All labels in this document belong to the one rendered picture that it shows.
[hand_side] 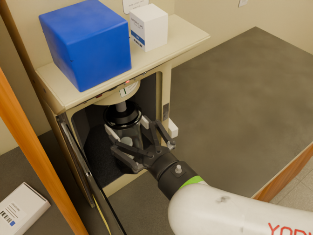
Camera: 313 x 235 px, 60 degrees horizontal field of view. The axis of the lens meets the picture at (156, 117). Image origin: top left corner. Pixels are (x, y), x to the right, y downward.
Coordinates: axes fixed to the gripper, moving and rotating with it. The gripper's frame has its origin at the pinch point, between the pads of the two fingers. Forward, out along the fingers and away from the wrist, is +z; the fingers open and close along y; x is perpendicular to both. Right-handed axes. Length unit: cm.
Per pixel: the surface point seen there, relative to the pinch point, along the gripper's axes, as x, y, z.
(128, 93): -12.2, -1.5, -1.3
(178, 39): -30.3, -7.9, -11.5
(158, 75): -12.0, -11.9, -0.3
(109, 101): -11.8, 3.9, -0.5
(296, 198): 121, -106, -40
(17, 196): 22.9, 35.1, 13.2
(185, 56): 26, -62, 40
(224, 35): 25, -93, 40
